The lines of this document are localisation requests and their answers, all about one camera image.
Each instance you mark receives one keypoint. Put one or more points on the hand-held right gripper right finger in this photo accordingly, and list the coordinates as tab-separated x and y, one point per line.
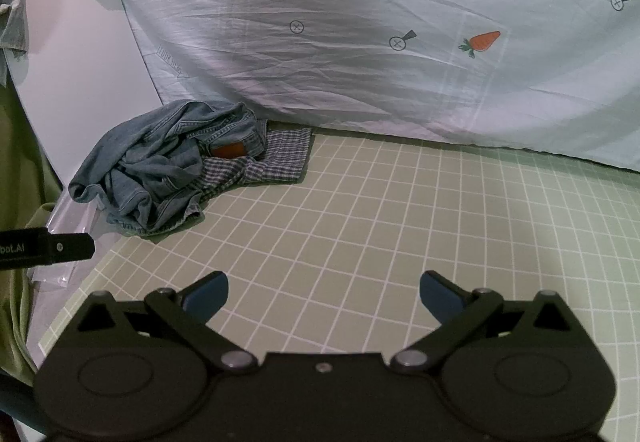
440	296

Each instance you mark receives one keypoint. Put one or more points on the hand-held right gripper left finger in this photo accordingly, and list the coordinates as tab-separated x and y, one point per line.
209	294

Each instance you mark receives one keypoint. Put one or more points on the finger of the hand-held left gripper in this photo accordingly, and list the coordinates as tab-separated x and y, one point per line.
72	247

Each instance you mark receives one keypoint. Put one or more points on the blue denim jeans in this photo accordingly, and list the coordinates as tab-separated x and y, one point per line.
150	161

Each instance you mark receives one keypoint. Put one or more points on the olive green cloth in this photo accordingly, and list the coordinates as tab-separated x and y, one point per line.
22	182

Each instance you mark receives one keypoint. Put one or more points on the green grid mat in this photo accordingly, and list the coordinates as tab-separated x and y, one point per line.
400	232

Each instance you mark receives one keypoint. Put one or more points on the checked shirt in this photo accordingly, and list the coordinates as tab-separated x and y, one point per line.
265	156

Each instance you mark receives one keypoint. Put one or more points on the grey patterned cloth strip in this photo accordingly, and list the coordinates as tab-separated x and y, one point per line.
20	6

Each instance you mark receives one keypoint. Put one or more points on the light blue carrot print sheet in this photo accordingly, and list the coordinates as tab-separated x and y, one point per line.
350	36

